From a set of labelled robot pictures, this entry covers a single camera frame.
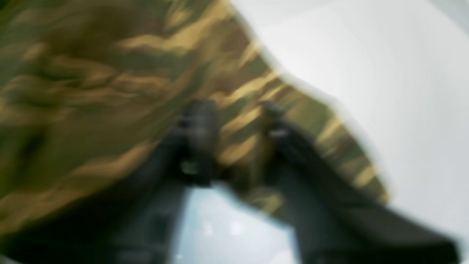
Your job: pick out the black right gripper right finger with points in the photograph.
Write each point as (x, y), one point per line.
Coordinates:
(334, 223)

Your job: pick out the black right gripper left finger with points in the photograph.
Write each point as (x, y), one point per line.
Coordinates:
(140, 215)

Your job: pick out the camouflage t-shirt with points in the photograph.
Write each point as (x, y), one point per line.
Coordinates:
(89, 87)

